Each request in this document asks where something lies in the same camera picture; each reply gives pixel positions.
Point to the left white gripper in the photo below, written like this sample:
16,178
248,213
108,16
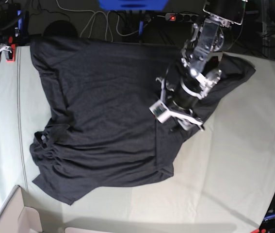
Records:
180,117

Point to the white power strip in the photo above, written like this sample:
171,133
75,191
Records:
182,17

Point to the green table cloth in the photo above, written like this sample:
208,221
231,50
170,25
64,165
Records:
224,176

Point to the blue box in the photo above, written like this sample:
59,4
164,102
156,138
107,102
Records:
134,5

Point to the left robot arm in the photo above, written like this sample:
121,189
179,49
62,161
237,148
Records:
198,67

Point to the black t-shirt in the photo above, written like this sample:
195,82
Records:
101,132

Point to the red black clamp left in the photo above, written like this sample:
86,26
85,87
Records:
10,53

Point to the cardboard box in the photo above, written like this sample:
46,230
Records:
16,217

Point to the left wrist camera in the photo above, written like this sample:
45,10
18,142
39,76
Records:
160,111

